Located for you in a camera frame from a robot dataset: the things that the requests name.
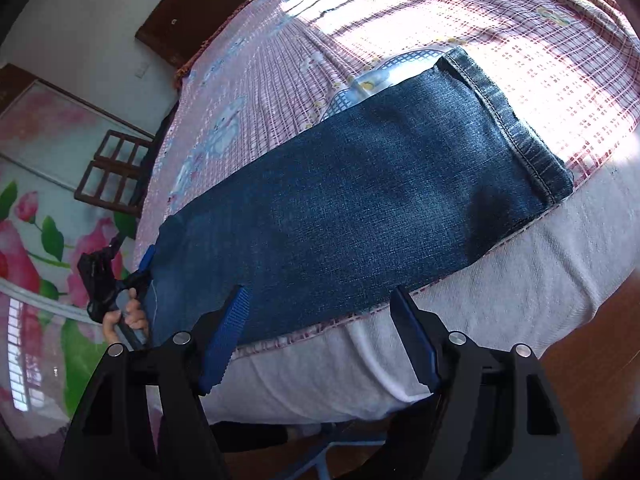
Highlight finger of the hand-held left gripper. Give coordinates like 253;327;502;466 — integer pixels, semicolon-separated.
127;245;157;287

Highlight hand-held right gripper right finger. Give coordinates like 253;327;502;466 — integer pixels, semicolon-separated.
389;285;583;480

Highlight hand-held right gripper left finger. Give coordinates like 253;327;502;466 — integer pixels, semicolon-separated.
59;285;251;480

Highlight blue denim pants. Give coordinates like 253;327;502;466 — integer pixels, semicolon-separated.
147;46;574;348

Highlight person's left hand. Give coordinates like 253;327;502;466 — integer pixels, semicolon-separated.
102;300;149;346

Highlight wooden chair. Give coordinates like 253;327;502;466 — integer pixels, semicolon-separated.
100;129;154;166
74;159;148;218

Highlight floral sliding door wardrobe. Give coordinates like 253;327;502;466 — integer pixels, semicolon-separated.
0;62;156;441

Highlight dark wooden headboard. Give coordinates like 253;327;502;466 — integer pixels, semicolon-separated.
135;0;266;76

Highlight pink plaid bed sheet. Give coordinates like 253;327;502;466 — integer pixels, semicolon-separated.
132;0;640;361

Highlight blue plastic frame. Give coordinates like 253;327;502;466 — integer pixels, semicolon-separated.
300;422;396;480

